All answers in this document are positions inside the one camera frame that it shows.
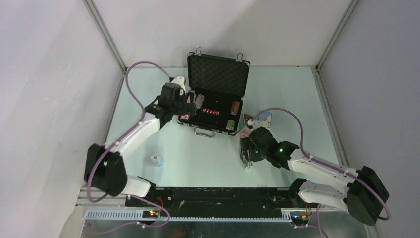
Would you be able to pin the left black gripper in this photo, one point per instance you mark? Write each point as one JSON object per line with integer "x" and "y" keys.
{"x": 185, "y": 108}

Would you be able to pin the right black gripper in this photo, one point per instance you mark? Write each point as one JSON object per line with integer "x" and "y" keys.
{"x": 246, "y": 144}

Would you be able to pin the black poker set case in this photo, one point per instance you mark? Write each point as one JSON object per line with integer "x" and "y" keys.
{"x": 221, "y": 80}

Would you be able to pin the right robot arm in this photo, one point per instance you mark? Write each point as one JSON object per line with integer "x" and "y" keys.
{"x": 361, "y": 193}

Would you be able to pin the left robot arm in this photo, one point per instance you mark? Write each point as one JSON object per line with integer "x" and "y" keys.
{"x": 105, "y": 164}

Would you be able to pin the red white chip stack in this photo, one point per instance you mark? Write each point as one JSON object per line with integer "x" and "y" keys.
{"x": 184, "y": 117}

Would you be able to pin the red playing card deck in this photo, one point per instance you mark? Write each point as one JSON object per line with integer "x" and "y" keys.
{"x": 244, "y": 133}

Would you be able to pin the blue playing card box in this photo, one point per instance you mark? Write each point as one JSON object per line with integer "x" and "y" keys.
{"x": 265, "y": 119}

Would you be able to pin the row of red dice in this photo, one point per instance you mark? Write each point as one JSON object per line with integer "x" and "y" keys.
{"x": 210, "y": 111}

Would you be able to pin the white green chip stack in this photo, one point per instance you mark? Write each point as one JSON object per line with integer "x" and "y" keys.
{"x": 230, "y": 125}

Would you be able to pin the orange brown chip stack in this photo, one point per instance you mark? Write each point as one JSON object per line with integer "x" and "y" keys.
{"x": 235, "y": 108}

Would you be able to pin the white ten chip stack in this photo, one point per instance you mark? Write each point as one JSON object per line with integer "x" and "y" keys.
{"x": 156, "y": 159}

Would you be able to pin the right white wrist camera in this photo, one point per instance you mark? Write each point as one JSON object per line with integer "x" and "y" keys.
{"x": 253, "y": 124}

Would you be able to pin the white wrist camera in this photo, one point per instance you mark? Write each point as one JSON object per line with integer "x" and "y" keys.
{"x": 179, "y": 80}
{"x": 253, "y": 124}

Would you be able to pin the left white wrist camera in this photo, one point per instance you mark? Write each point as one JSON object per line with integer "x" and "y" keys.
{"x": 179, "y": 80}

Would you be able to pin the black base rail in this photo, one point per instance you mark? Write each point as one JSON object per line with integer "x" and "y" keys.
{"x": 207, "y": 202}

